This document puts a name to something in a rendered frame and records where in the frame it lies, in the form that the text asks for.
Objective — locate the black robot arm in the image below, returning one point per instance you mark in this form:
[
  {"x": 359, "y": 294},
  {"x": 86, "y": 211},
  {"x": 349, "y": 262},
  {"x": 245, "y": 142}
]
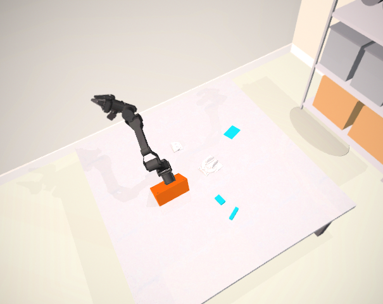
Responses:
[{"x": 135, "y": 122}]

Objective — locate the teal rectangular block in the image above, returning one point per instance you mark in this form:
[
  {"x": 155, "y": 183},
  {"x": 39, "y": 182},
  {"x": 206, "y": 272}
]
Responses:
[{"x": 233, "y": 213}]

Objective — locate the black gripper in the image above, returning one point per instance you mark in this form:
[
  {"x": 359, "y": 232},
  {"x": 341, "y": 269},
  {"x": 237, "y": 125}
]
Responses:
[{"x": 108, "y": 102}]

